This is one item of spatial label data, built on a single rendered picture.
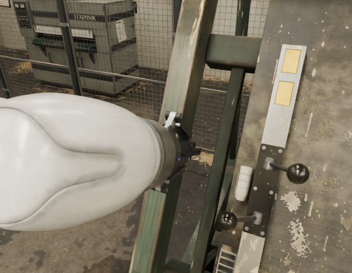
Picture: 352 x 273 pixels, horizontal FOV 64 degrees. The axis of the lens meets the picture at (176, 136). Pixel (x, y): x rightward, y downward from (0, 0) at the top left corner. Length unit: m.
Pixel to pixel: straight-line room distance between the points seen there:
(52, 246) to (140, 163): 2.32
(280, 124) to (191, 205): 2.06
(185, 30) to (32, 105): 0.57
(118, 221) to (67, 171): 2.38
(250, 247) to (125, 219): 1.95
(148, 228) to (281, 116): 0.41
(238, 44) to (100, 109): 0.59
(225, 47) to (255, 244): 0.48
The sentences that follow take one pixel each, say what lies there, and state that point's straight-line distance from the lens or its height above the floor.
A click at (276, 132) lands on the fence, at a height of 1.55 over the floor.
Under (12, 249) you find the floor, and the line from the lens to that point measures 2.64.
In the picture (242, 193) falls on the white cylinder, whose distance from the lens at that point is 0.67.
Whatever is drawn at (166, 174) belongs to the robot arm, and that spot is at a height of 1.66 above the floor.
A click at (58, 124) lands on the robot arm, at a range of 0.18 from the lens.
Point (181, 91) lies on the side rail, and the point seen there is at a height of 1.61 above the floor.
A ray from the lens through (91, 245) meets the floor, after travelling 2.44.
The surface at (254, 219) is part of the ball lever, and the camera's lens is 0.64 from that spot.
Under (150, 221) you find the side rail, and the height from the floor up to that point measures 1.32.
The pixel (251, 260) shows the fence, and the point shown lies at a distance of 0.70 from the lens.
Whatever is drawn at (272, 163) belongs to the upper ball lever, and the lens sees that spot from 0.62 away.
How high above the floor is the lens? 1.86
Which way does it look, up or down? 31 degrees down
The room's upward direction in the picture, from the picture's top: straight up
